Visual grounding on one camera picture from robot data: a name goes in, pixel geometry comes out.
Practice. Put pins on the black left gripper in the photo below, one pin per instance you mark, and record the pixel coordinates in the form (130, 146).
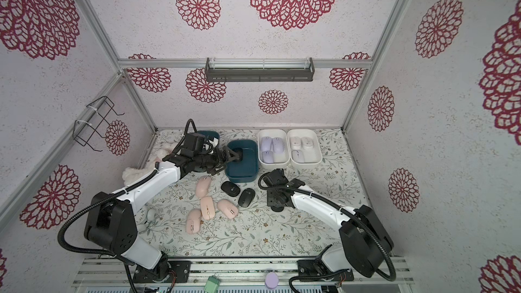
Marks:
(220, 161)

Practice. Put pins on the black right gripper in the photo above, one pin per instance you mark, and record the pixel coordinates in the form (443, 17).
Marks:
(276, 201)

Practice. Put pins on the teal storage box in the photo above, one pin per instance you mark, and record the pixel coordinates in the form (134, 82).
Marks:
(240, 172)
(209, 135)

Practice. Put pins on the black mouse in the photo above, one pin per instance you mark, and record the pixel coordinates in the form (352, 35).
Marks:
(247, 155)
(246, 198)
(277, 209)
(230, 189)

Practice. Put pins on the white mouse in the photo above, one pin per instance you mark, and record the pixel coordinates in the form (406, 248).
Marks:
(295, 143)
(298, 156)
(307, 143)

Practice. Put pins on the large purple mouse bottom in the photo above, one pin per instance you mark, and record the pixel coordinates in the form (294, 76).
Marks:
(278, 145)

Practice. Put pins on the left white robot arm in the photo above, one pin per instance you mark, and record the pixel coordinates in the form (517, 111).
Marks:
(112, 225)

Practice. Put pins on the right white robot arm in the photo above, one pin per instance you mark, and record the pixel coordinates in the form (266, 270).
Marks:
(365, 244)

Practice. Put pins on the left white storage box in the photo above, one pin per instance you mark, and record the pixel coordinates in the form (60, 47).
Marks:
(281, 160)

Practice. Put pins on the white storage box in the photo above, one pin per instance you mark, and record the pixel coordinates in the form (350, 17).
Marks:
(305, 150)
(281, 160)

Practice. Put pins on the right white storage box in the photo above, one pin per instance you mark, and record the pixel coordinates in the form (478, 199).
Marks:
(305, 150)

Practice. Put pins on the pink mouse top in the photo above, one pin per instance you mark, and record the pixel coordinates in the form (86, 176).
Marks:
(202, 186)

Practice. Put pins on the pink mouse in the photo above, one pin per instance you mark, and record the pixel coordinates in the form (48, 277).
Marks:
(207, 208)
(202, 186)
(193, 223)
(227, 208)

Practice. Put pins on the pink mouse right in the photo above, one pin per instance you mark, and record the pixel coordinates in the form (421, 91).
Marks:
(227, 208)

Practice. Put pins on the pink mouse middle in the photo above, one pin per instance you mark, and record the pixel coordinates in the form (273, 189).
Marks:
(207, 208)

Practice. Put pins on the floral table mat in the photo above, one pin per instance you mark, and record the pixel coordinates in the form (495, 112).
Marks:
(259, 231)

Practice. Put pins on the pink mouse bottom left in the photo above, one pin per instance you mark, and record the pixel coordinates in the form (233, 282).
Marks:
(193, 223)

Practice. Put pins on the purple round cap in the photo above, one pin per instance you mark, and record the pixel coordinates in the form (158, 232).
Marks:
(271, 281)

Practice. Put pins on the white plush dog toy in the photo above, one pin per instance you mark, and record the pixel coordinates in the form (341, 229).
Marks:
(132, 175)

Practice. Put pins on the green connector block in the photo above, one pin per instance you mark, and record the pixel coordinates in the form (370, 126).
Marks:
(212, 285)

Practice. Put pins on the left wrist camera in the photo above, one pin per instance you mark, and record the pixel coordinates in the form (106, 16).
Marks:
(194, 145)

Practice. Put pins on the black wire wall rack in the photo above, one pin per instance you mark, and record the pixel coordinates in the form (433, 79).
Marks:
(85, 129)

